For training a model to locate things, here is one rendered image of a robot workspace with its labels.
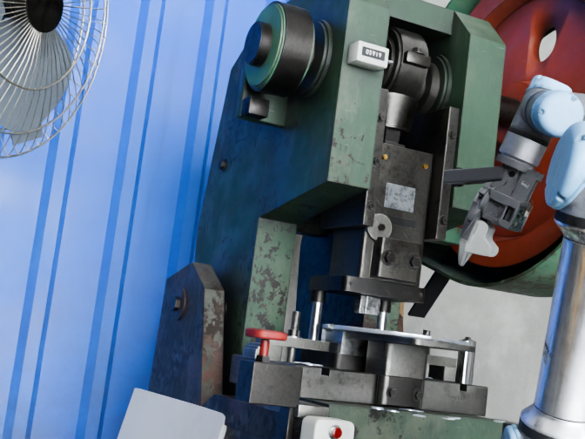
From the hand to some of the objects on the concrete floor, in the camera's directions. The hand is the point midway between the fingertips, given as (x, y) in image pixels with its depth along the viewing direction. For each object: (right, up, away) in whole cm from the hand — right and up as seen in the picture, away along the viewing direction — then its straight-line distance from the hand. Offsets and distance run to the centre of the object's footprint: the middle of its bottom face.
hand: (460, 257), depth 177 cm
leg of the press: (-56, -90, +17) cm, 108 cm away
